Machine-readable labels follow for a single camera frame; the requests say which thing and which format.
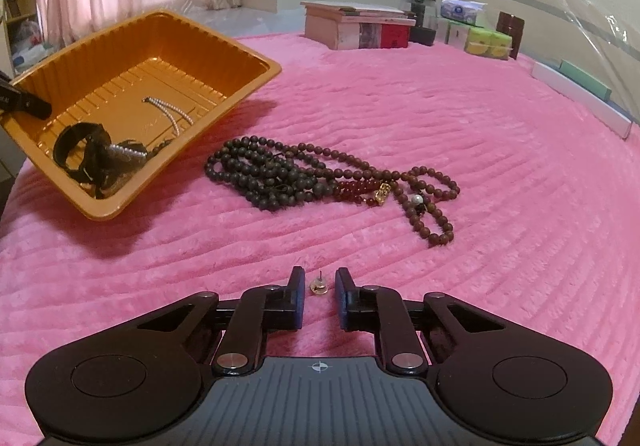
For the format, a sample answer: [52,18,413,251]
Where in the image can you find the black fitness band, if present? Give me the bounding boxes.
[53,122,112,185]

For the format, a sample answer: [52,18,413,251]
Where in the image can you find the clear plastic mattress cover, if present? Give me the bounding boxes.
[184,6,305,38]

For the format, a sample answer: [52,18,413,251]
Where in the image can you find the dark glass jar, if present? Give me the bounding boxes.
[400,0,437,47]

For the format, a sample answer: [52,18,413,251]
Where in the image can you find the black smart watch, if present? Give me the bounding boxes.
[79,139,151,199]

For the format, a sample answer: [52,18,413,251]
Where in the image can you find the white flat box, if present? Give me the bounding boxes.
[532,62,632,140]

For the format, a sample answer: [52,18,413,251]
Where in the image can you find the reddish brown bead necklace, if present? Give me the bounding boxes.
[299,141,462,248]

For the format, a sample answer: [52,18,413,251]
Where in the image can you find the pink cardboard box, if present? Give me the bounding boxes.
[302,1,416,50]

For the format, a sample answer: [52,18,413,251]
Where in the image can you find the green yellow tissue pack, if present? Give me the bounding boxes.
[447,22,512,60]

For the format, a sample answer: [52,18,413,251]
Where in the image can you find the pink plush blanket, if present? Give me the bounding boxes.
[1,35,639,445]

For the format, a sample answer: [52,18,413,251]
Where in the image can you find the orange plastic tray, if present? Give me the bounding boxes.
[1,11,282,221]

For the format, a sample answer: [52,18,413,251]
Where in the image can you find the green book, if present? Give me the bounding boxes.
[559,61,612,102]

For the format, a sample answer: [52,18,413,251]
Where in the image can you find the white pearl strand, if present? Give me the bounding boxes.
[142,96,194,137]

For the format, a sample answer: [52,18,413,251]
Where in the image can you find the white blue tissue pack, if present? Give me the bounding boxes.
[439,0,487,27]

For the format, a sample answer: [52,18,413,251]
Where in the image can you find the dark brown box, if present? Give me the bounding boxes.
[496,11,525,60]

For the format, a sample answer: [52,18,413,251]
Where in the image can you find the small gold earring stud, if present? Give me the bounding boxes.
[309,272,329,296]

